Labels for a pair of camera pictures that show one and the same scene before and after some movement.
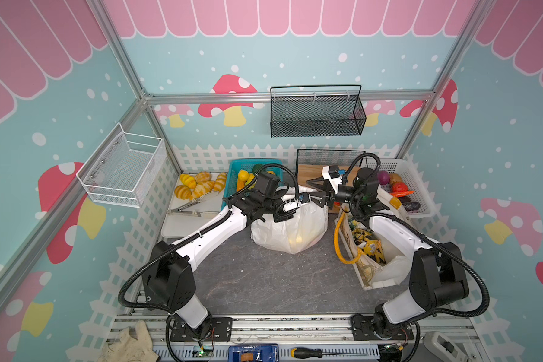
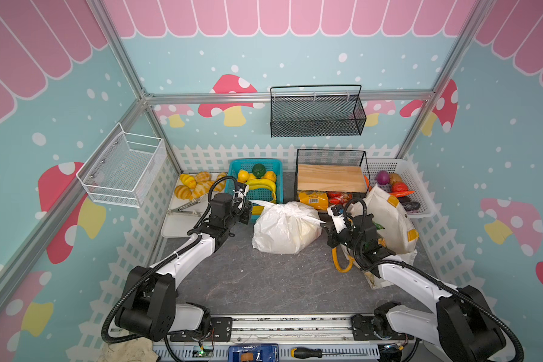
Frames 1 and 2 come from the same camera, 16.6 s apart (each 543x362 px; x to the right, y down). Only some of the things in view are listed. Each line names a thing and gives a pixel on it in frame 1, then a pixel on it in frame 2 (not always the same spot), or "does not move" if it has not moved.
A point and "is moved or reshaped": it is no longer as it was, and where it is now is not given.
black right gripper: (333, 185) to (340, 224)
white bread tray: (185, 214) does not move
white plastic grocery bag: (303, 232) is moved or reshaped
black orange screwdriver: (308, 352) does not move
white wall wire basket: (124, 168) does not move
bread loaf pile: (200, 185) does not move
